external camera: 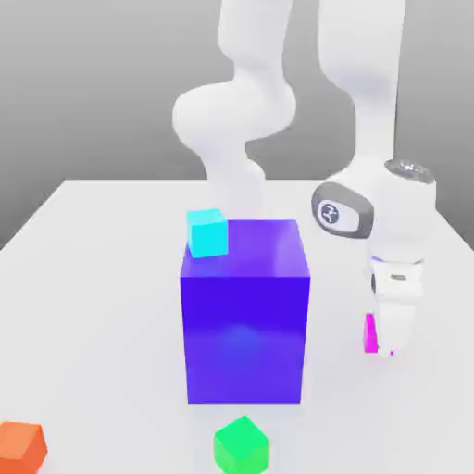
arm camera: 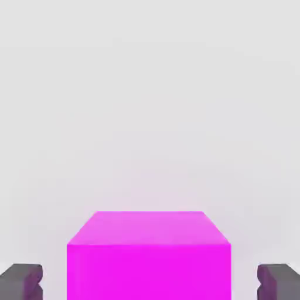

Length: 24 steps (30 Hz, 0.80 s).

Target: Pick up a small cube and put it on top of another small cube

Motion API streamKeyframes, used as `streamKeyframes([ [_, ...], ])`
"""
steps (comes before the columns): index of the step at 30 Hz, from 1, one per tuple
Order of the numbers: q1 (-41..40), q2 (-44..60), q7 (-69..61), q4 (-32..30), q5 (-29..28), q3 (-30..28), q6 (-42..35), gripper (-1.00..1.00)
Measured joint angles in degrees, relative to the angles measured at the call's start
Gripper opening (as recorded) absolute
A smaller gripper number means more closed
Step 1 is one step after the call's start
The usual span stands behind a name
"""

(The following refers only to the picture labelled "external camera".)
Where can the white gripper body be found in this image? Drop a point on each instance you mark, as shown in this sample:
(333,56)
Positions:
(396,318)

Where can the small magenta cube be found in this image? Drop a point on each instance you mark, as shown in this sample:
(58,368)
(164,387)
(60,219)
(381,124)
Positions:
(370,333)

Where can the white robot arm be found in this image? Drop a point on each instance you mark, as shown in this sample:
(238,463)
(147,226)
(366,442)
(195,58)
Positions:
(237,118)

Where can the small green cube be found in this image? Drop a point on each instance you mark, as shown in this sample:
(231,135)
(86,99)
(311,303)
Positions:
(240,446)

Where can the small cyan cube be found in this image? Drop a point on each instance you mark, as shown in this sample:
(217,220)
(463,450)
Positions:
(207,233)

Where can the small orange cube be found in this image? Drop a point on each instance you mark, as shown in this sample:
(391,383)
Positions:
(20,446)

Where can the large blue box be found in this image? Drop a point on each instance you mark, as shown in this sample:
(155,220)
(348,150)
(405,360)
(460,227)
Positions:
(242,333)

